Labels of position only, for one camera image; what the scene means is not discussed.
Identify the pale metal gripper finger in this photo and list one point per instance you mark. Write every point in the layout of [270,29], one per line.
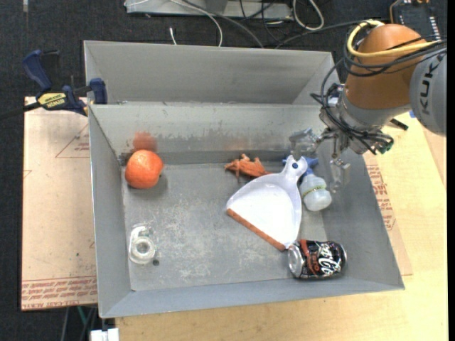
[339,174]
[302,141]

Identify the white spray bottle, blue nozzle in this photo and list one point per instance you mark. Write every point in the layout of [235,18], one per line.
[314,192]

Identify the orange toy animal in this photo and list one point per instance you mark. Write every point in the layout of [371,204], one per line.
[249,167]

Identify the white dustpan, red-brown edge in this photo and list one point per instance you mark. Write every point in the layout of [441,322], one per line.
[270,208]

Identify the black soda can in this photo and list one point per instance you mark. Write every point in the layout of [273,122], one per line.
[320,259]

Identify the grey metal bin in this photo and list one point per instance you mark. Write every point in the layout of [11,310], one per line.
[199,219]

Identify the orange fruit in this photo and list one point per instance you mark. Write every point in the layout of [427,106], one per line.
[144,169]

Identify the brown cardboard board, red print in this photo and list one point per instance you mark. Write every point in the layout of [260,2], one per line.
[57,208]

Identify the black cylinder on white bracket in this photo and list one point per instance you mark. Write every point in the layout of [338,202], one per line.
[399,123]

